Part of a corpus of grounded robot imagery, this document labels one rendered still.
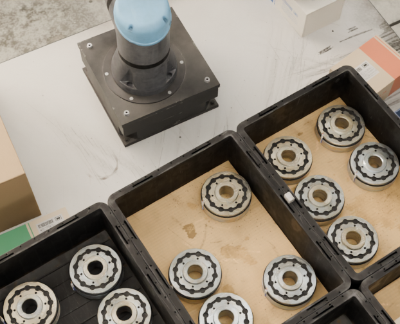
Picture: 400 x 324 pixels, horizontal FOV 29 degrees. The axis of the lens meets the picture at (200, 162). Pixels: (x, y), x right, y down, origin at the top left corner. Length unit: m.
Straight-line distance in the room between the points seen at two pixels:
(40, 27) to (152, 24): 1.39
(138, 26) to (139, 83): 0.18
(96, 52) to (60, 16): 1.15
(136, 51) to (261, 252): 0.49
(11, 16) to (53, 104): 1.15
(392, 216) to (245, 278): 0.33
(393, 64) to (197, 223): 0.64
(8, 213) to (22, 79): 0.40
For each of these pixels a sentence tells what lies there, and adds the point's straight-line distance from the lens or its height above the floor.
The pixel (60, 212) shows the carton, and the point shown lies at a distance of 1.68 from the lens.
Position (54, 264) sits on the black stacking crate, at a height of 0.83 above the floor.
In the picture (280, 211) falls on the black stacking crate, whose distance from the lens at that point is 1.53.
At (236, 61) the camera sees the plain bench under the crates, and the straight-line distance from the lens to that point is 1.94.
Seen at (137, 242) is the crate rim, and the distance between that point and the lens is 1.45.
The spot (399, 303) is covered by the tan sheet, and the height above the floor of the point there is 0.83.
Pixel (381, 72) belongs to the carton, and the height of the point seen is 0.77.
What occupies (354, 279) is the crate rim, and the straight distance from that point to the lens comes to 1.45.
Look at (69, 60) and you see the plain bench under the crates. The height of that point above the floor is 0.70.
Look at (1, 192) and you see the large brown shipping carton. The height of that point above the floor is 0.86.
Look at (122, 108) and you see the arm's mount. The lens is 1.74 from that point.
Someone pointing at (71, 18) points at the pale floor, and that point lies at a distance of 2.96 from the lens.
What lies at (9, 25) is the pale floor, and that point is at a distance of 2.98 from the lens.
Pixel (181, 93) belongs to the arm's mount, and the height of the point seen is 0.80.
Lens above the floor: 2.26
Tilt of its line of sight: 61 degrees down
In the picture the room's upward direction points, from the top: 2 degrees clockwise
